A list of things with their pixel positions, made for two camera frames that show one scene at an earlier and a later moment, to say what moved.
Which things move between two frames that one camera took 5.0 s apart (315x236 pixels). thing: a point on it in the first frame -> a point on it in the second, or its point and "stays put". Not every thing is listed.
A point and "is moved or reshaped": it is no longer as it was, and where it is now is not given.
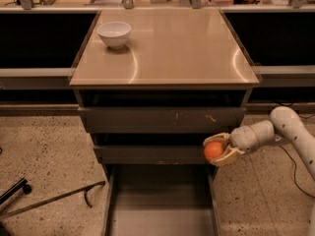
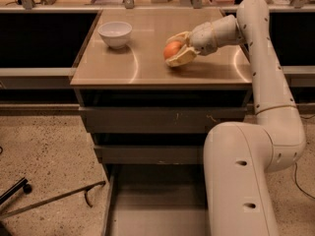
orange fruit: [213, 150] is moved or reshaped
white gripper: [242, 138] -> [202, 38]
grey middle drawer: [153, 154] stays put
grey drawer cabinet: [182, 78] stays put
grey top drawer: [161, 119] stays put
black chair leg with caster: [23, 183] stays put
